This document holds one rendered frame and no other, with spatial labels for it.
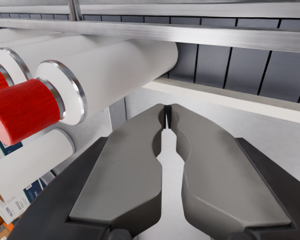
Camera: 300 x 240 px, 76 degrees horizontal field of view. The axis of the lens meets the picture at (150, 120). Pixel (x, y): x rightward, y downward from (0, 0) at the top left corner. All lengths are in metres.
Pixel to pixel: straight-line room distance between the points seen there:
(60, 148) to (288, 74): 0.50
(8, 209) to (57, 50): 0.74
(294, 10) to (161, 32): 0.12
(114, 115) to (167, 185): 0.22
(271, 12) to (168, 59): 0.11
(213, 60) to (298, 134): 0.16
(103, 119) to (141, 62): 0.24
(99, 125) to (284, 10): 0.36
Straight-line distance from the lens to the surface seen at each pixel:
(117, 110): 0.41
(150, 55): 0.21
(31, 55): 0.20
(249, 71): 0.25
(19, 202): 0.90
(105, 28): 0.22
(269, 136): 0.34
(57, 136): 0.56
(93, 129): 0.46
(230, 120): 0.33
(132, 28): 0.19
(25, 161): 0.53
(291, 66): 0.24
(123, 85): 0.17
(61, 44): 0.22
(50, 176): 0.86
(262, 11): 0.24
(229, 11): 0.24
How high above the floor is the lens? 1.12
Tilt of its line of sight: 45 degrees down
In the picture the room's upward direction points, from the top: 131 degrees counter-clockwise
